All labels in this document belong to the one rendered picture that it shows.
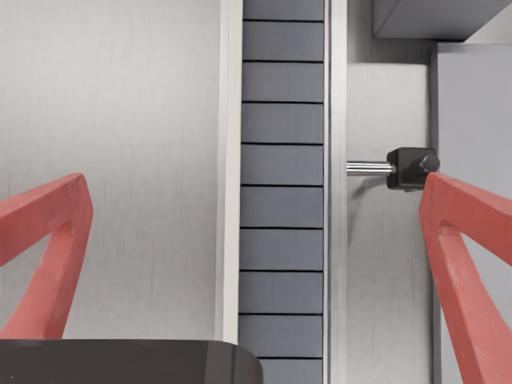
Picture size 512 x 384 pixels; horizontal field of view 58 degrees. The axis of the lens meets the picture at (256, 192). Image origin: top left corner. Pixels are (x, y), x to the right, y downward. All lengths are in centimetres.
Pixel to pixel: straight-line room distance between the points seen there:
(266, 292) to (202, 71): 23
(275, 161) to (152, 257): 16
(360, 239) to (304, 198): 9
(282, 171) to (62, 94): 24
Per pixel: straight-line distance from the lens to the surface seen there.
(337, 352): 35
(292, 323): 43
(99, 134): 50
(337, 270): 34
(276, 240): 42
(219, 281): 42
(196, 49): 50
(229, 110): 39
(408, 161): 35
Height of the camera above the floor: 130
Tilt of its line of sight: 86 degrees down
